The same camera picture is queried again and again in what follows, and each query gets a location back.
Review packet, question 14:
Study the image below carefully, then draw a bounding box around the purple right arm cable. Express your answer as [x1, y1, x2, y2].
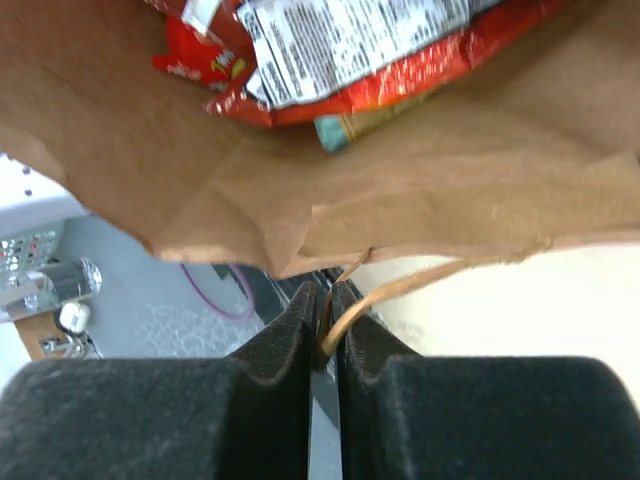
[179, 262, 257, 322]

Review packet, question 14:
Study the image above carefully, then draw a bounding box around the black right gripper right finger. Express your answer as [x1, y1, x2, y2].
[330, 282, 640, 480]

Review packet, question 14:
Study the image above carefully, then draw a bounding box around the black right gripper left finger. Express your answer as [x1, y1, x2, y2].
[1, 282, 318, 479]

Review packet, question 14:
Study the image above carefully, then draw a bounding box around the red paper bag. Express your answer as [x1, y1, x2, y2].
[1, 1, 639, 277]

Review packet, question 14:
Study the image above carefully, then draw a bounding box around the red chips bag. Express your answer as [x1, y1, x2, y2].
[155, 1, 560, 127]

